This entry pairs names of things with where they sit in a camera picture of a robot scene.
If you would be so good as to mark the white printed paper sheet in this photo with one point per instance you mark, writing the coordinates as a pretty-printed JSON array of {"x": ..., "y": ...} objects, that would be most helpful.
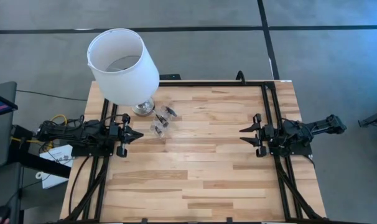
[{"x": 54, "y": 182}]

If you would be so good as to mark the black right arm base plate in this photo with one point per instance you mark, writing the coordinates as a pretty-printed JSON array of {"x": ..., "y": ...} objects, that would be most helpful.
[{"x": 300, "y": 152}]

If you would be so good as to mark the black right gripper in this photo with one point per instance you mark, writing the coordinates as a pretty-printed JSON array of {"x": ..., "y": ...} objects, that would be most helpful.
[{"x": 262, "y": 152}]

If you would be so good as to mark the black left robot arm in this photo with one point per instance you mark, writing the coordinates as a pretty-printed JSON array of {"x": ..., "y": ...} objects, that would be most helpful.
[{"x": 70, "y": 133}]

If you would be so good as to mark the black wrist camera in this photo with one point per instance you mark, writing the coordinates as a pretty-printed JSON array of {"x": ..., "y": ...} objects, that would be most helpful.
[
  {"x": 114, "y": 130},
  {"x": 268, "y": 131}
]

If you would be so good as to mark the white shade chrome table lamp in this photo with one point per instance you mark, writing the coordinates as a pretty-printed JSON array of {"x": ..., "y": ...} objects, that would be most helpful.
[{"x": 123, "y": 84}]

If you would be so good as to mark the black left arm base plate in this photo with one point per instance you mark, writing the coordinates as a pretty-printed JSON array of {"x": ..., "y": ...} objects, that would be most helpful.
[{"x": 92, "y": 152}]

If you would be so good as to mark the clear acrylic brush organizer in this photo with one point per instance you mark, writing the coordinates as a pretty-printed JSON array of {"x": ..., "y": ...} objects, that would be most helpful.
[{"x": 166, "y": 124}]

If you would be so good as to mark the small black box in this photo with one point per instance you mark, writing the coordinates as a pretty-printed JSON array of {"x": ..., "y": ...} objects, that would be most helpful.
[{"x": 170, "y": 77}]

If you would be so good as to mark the black computer mouse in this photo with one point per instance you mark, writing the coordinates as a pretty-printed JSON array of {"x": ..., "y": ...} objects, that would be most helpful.
[{"x": 1, "y": 213}]

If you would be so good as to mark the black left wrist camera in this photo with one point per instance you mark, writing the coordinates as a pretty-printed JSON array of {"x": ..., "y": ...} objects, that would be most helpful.
[{"x": 114, "y": 130}]

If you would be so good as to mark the black stand beam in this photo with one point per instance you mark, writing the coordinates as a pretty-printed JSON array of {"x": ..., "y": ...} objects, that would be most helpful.
[{"x": 45, "y": 165}]

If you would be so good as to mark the black hook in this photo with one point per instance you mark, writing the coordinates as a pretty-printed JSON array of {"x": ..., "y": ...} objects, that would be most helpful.
[{"x": 240, "y": 72}]

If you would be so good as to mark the grey cabinet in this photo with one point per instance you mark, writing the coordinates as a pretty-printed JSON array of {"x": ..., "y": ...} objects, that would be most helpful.
[{"x": 2, "y": 140}]

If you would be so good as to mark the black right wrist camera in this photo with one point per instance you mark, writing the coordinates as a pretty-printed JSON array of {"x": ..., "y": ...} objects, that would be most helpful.
[{"x": 268, "y": 131}]

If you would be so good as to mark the black floor stand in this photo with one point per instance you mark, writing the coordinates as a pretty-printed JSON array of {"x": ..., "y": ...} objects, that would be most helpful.
[{"x": 375, "y": 119}]

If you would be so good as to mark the black table clamp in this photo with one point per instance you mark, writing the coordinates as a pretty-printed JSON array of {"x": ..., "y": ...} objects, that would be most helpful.
[
  {"x": 144, "y": 221},
  {"x": 229, "y": 220}
]

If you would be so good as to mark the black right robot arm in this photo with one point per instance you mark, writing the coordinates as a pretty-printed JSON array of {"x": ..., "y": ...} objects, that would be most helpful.
[{"x": 319, "y": 126}]

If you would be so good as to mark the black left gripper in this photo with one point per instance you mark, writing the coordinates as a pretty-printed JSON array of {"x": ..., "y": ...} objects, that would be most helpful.
[{"x": 122, "y": 152}]

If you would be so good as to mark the white label sticker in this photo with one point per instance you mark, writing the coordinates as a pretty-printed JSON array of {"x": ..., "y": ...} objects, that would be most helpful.
[{"x": 285, "y": 81}]

